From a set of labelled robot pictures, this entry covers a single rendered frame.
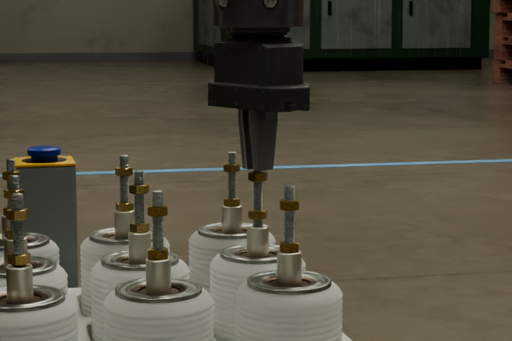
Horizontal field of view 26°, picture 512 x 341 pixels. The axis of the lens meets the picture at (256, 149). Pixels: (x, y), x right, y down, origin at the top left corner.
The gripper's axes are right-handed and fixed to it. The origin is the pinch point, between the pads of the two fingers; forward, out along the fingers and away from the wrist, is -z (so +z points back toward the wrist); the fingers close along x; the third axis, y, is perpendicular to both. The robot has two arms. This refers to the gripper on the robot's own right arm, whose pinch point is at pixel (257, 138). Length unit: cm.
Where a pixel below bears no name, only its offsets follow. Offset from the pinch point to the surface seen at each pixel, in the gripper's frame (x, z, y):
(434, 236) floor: 73, -37, -114
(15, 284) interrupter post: -0.5, -10.1, 27.1
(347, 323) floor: 38, -37, -51
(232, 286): -1.4, -13.9, 4.5
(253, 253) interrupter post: -0.4, -11.3, 0.9
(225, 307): -0.6, -16.1, 4.7
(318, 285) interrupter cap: -13.2, -11.5, 4.3
